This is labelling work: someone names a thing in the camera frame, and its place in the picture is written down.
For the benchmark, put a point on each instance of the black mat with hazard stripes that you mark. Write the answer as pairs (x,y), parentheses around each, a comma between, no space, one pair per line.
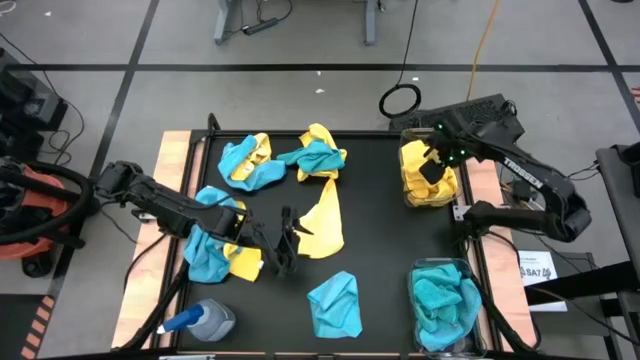
(20,325)

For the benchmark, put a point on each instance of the white printed paper sheet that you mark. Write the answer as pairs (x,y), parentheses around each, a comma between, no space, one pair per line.
(535,260)

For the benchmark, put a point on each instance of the black power strip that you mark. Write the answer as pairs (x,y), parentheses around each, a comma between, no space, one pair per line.
(260,26)

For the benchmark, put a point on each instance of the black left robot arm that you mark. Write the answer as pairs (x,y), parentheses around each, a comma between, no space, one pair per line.
(170,205)

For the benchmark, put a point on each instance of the black equipment stack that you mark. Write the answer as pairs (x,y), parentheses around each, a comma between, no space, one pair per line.
(25,100)

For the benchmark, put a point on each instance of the black ventilated computer case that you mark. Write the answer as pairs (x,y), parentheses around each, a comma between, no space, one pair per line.
(470,106)

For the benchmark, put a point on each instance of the grey desk leg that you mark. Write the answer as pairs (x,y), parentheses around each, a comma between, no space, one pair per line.
(370,22)
(225,22)

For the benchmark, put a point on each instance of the clear plastic basket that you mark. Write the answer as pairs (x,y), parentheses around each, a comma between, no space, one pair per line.
(406,135)
(484,340)

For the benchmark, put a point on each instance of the orange vacuum cleaner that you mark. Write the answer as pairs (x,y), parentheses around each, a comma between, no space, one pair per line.
(35,200)

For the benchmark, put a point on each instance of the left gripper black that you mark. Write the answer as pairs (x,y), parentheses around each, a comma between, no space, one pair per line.
(287,245)

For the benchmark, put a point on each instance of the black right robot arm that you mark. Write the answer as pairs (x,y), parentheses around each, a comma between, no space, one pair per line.
(530,175)

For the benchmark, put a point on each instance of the black table frame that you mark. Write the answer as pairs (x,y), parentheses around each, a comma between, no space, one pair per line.
(350,133)

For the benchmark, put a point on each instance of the black metal beam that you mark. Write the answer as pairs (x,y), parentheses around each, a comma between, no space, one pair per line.
(585,282)

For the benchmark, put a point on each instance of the blue microfiber towel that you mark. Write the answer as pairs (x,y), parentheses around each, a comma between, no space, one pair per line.
(205,260)
(470,305)
(435,290)
(335,305)
(260,175)
(315,157)
(440,332)

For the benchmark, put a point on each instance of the grey spray bottle blue nozzle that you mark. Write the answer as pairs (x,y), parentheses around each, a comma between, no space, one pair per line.
(215,322)

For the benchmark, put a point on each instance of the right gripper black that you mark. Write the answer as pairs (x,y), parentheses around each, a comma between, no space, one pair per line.
(442,152)

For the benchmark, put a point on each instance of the dark grey cart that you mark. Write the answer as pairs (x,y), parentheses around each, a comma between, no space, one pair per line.
(620,200)

